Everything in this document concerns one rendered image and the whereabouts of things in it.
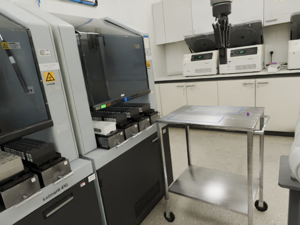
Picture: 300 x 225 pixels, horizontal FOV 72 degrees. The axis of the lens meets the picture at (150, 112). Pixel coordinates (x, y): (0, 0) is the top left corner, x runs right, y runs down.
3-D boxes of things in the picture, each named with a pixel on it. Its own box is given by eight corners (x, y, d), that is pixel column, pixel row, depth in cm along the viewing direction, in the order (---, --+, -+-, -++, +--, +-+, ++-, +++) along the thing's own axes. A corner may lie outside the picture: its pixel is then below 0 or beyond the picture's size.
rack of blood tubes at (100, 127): (74, 132, 139) (72, 123, 138) (86, 127, 147) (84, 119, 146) (106, 137, 123) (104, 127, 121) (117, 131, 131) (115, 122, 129)
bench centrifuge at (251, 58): (218, 75, 305) (216, 25, 289) (228, 71, 356) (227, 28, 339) (260, 72, 275) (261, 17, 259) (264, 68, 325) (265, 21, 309)
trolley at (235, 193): (163, 220, 160) (151, 120, 141) (188, 188, 196) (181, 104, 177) (260, 260, 121) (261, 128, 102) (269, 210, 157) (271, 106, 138)
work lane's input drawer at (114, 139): (45, 137, 159) (43, 127, 157) (61, 131, 170) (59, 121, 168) (115, 150, 118) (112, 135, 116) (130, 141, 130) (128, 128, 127)
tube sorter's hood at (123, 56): (45, 110, 147) (22, 14, 132) (106, 93, 196) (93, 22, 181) (94, 112, 119) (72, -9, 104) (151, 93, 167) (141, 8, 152)
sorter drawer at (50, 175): (-17, 161, 127) (-21, 147, 124) (8, 152, 138) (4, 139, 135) (50, 189, 86) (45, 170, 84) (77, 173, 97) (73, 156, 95)
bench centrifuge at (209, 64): (182, 77, 339) (178, 36, 324) (196, 73, 388) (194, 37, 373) (215, 75, 307) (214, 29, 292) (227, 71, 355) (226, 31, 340)
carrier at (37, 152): (54, 153, 102) (51, 142, 101) (56, 154, 101) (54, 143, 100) (31, 164, 93) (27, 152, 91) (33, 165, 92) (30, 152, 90)
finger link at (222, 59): (226, 47, 88) (225, 47, 87) (226, 64, 89) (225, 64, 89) (219, 48, 90) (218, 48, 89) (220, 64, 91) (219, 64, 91)
